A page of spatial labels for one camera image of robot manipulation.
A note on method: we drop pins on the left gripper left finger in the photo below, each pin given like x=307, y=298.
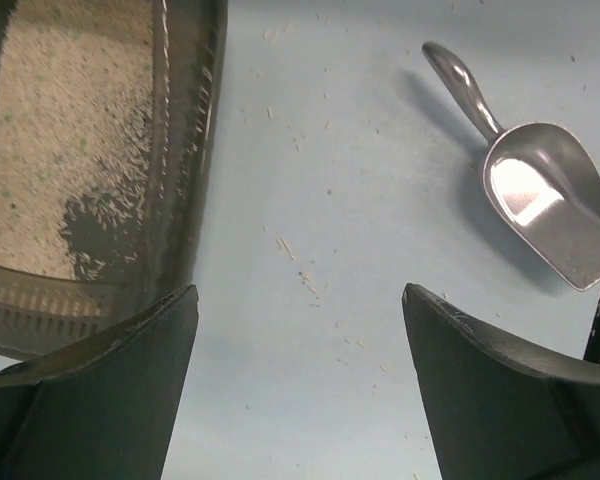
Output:
x=105, y=406

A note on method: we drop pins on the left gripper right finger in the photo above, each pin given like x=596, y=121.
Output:
x=497, y=405

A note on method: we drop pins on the metal scoop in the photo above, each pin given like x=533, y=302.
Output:
x=537, y=176

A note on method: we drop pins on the brown litter box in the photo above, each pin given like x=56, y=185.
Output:
x=107, y=120

